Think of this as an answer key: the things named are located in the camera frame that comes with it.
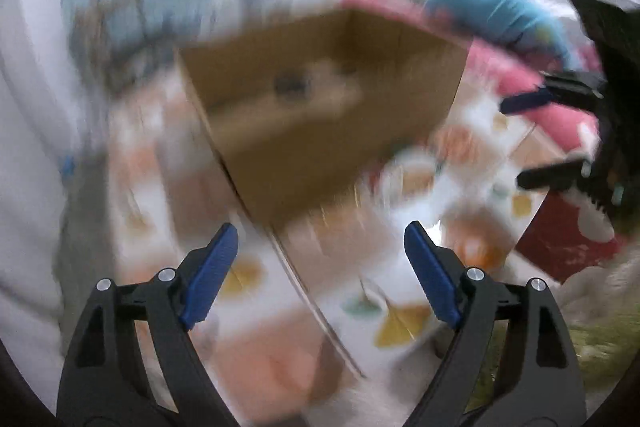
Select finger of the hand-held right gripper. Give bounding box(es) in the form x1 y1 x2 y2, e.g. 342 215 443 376
516 158 608 210
500 73 607 115

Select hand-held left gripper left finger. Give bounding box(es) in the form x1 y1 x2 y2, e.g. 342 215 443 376
56 223 239 427

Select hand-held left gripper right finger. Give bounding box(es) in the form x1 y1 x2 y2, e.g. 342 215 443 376
404 221 587 427

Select brown cardboard box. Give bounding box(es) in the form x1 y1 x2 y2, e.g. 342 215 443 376
176 8 470 228

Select person's right forearm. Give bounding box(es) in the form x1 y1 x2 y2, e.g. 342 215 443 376
556 249 640 390

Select pink blanket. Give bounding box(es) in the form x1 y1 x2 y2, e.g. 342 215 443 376
340 0 601 152

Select orange white patterned sheet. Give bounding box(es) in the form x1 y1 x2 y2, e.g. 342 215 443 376
107 72 601 413

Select blue cloth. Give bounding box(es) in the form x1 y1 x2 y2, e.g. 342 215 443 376
425 0 578 68

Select wooden chair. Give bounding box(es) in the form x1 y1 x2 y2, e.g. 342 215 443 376
97 0 153 60

